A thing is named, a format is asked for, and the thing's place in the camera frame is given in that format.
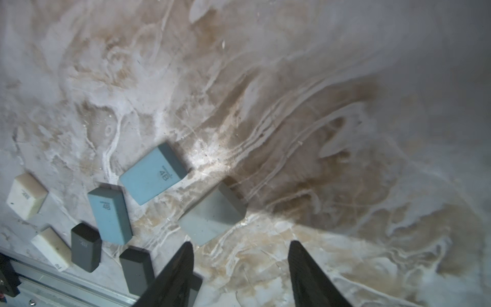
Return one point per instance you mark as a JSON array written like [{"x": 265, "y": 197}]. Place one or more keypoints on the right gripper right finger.
[{"x": 311, "y": 286}]

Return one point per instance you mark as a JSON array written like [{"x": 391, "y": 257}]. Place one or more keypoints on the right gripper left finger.
[{"x": 172, "y": 286}]

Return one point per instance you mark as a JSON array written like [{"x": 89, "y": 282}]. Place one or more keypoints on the grey eraser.
[{"x": 213, "y": 215}]

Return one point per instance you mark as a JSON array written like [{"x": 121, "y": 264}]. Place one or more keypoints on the blue eraser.
[
  {"x": 156, "y": 172},
  {"x": 111, "y": 216}
]

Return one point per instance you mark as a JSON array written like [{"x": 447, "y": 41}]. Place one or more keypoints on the white eraser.
[
  {"x": 50, "y": 244},
  {"x": 26, "y": 196}
]

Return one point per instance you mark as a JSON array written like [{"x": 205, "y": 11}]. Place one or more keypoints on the black eraser bottom right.
[{"x": 195, "y": 285}]

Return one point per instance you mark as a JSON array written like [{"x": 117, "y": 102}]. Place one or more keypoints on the black eraser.
[
  {"x": 195, "y": 285},
  {"x": 86, "y": 247},
  {"x": 138, "y": 270}
]

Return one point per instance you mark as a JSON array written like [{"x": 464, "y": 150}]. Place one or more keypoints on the black eraser bottom middle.
[{"x": 138, "y": 270}]

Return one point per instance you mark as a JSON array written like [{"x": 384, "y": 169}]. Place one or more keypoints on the black eraser bottom left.
[{"x": 86, "y": 247}]

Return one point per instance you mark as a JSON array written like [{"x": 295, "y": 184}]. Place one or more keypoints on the white eraser bottom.
[{"x": 50, "y": 244}]

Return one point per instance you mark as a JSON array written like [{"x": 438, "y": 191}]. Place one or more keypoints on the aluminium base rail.
[{"x": 26, "y": 282}]

